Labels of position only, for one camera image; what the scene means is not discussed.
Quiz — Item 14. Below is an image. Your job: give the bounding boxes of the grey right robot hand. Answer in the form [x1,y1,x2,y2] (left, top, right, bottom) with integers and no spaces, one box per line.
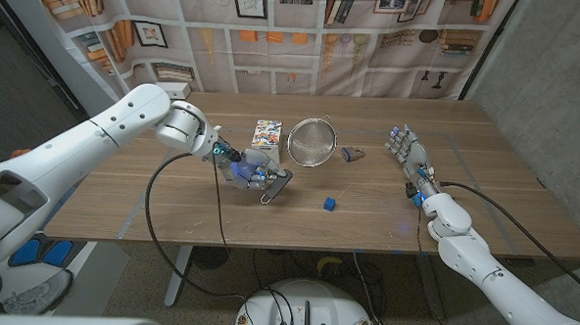
[382,121,443,194]

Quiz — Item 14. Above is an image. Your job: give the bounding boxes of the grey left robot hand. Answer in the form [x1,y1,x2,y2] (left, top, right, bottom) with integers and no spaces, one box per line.
[224,147,292,193]

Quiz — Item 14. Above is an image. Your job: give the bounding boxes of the metal mesh sieve black handle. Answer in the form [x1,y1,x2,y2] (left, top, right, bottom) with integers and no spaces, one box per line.
[260,111,340,209]

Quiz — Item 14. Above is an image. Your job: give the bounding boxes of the colourful printed white box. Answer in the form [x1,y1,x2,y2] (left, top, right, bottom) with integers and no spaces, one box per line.
[249,118,284,164]

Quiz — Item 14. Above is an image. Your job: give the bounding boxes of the black round base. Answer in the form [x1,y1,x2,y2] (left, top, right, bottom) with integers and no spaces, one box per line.
[190,246,232,272]

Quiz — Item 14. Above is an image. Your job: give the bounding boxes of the white power strip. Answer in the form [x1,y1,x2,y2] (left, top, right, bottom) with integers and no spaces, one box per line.
[168,81,192,101]

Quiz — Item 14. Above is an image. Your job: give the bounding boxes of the yellow curved object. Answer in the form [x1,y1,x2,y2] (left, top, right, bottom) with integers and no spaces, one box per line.
[315,255,345,277]

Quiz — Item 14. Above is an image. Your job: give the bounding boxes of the printed bookshelf backdrop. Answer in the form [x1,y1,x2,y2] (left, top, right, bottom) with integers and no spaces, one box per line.
[26,0,521,134]

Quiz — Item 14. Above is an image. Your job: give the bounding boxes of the black backdrop stand pole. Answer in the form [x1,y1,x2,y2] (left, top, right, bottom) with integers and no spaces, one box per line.
[458,0,521,104]

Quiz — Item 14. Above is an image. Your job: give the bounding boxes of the white table leg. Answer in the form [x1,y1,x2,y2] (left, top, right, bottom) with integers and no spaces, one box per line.
[163,244,194,310]

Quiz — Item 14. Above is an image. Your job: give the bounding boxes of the dark table leg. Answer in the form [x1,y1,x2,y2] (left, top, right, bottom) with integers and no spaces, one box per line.
[412,255,448,321]

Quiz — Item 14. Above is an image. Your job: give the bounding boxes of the white robot torso base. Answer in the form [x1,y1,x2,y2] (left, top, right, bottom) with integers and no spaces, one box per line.
[232,276,378,325]

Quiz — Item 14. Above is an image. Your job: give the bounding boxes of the white floor platform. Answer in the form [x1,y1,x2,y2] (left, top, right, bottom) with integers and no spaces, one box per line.
[0,236,131,321]

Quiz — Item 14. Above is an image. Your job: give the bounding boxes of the black pedal with blue pads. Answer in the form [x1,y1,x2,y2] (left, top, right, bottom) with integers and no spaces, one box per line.
[8,236,76,271]

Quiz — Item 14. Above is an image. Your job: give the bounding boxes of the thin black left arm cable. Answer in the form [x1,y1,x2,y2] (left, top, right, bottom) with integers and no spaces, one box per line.
[204,154,266,325]

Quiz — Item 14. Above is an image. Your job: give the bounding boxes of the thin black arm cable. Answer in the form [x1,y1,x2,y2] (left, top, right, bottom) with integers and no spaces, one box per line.
[411,205,495,325]
[204,154,266,325]

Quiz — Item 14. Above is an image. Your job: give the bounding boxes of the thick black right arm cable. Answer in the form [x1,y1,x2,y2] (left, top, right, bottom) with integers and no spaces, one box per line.
[433,178,580,300]

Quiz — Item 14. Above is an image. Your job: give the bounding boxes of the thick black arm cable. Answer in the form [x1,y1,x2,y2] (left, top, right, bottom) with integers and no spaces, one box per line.
[433,178,580,300]
[140,150,252,302]

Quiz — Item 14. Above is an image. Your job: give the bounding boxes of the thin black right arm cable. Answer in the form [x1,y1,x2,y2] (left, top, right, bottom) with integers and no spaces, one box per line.
[411,205,495,325]

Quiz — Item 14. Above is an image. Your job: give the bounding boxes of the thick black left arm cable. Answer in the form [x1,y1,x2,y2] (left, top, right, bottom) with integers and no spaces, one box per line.
[140,150,252,302]

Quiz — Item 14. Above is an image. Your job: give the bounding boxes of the grey floor cable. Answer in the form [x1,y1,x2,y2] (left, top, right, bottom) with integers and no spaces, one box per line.
[349,252,408,325]

